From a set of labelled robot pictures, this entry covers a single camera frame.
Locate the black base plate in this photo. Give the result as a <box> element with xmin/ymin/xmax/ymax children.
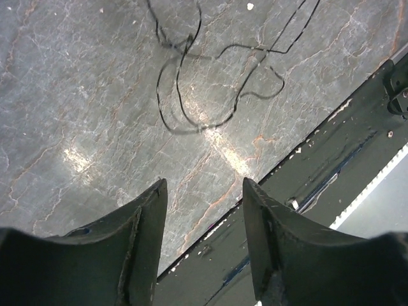
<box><xmin>154</xmin><ymin>57</ymin><xmax>407</xmax><ymax>305</ymax></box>

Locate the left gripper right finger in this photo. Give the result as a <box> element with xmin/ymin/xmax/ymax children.
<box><xmin>242</xmin><ymin>178</ymin><xmax>407</xmax><ymax>305</ymax></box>

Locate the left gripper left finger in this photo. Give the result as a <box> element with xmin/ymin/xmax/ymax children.
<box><xmin>1</xmin><ymin>179</ymin><xmax>168</xmax><ymax>305</ymax></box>

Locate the grey cable duct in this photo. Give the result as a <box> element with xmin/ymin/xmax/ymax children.
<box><xmin>329</xmin><ymin>144</ymin><xmax>407</xmax><ymax>230</ymax></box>

